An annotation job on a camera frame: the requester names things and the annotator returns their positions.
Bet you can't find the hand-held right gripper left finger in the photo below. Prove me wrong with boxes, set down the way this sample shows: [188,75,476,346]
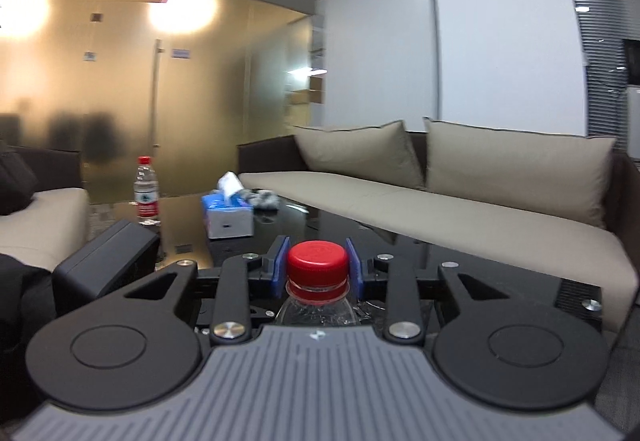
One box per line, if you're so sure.
[122,235,291,345]

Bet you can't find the long beige sofa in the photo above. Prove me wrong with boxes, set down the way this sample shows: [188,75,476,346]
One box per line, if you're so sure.
[237,117,640,333]

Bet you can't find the grey window blinds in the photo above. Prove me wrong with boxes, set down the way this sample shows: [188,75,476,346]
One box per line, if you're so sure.
[549,0,640,138]

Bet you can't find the black box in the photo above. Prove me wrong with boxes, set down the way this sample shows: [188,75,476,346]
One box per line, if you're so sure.
[52,220,161,318]

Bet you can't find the beige armchair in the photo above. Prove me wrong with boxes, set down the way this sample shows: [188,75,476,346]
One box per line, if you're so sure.
[0,144,92,273]

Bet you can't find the red bottle cap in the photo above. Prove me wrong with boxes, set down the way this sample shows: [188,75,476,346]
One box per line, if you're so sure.
[286,240,349,295]

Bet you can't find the metal door handle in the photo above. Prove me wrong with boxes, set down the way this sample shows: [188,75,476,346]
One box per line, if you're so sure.
[152,39,164,150]

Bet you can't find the grey fuzzy object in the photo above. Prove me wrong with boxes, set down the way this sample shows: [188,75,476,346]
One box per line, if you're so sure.
[241,188,282,213]

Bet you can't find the white wall panel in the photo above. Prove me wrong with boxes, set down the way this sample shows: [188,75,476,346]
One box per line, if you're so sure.
[319,0,442,132]

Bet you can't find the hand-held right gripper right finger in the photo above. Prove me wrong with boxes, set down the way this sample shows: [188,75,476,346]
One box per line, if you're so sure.
[346,236,516,343]

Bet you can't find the black cushion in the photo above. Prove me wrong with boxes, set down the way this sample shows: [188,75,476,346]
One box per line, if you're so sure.
[0,140,39,216]

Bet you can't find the small beige back cushion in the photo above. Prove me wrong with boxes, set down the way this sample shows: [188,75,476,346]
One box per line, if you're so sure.
[292,120,426,192]

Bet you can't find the large beige back cushion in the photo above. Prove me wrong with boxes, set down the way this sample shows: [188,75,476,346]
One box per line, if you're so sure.
[423,116,619,230]

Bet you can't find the red-label water bottle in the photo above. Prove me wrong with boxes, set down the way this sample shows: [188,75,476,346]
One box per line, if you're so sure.
[133,156,160,227]

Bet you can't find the clear plastic water bottle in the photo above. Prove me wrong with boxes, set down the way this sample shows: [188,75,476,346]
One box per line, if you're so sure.
[274,279,361,328]

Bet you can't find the blue tissue box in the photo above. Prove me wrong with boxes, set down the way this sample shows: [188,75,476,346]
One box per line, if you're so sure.
[201,171,255,240]

